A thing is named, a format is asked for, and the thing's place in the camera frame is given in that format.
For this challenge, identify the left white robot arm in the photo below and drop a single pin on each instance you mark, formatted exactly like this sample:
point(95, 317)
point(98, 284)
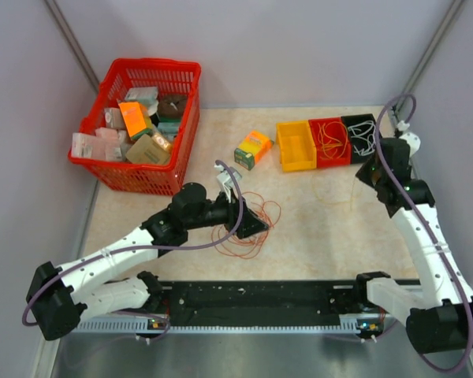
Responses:
point(60, 297)

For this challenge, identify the brown round tape roll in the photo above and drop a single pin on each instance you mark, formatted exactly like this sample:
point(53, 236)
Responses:
point(172, 106)

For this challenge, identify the black plastic bin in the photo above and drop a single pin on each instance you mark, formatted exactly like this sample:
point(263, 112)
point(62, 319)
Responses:
point(361, 129)

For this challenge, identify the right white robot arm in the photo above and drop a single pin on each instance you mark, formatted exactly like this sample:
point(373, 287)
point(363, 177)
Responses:
point(441, 318)

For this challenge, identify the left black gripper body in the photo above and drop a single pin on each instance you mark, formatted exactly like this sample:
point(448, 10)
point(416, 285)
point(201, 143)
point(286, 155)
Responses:
point(232, 217)

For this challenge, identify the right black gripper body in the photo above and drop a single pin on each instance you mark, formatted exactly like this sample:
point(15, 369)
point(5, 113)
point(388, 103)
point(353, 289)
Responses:
point(370, 173)

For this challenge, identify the teal white box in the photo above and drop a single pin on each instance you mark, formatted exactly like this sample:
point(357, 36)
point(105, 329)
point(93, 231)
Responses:
point(144, 95)

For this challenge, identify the brown cardboard box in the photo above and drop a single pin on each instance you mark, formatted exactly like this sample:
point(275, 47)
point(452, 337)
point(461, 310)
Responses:
point(149, 150)

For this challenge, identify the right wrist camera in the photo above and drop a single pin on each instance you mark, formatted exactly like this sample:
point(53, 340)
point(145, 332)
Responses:
point(403, 131)

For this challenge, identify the orange green sponge pack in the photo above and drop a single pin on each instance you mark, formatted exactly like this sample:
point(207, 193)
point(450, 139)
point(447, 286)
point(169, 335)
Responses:
point(252, 149)

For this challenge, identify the yellow plastic bin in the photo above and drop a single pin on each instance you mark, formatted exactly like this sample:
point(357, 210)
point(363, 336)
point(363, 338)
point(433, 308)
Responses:
point(297, 147)

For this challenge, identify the red plastic bin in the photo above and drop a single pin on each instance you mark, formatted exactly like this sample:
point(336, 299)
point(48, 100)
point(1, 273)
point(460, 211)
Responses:
point(332, 145)

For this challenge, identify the pink clear box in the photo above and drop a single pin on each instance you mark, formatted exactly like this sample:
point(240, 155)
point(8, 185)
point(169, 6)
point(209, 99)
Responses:
point(95, 148)

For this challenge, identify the orange box in basket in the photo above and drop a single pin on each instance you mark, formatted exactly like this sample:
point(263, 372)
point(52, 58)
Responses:
point(136, 118)

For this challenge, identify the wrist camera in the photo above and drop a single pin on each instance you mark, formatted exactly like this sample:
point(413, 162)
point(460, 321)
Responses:
point(225, 182)
point(403, 131)

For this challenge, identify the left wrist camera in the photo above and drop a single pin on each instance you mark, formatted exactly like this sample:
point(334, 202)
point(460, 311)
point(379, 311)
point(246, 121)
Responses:
point(225, 182)

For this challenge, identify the grey cable duct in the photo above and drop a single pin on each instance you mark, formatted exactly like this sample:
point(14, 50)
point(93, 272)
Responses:
point(145, 326)

